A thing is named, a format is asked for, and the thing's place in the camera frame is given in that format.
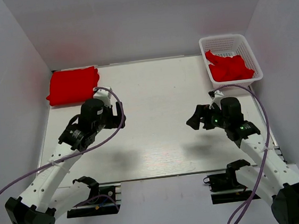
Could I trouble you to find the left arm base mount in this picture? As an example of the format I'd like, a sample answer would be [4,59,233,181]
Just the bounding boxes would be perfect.
[66,183,121,219]

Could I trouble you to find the folded red t-shirt stack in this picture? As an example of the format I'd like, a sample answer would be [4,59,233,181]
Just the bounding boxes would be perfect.
[46,66,100,106]

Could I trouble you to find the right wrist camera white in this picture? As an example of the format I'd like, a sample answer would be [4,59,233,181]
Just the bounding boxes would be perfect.
[209,90,225,109]

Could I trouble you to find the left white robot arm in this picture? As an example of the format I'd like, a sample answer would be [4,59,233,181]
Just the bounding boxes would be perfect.
[5,96,125,224]

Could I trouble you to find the white plastic basket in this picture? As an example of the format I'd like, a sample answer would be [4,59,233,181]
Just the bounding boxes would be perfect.
[198,34,263,88]

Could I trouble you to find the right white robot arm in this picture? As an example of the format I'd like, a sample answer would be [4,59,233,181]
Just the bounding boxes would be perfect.
[186,97,299,224]

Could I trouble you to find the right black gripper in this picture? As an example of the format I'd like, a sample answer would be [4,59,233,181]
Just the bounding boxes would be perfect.
[185,102,230,133]

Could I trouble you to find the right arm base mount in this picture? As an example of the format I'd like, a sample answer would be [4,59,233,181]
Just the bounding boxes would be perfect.
[203,172,252,205]

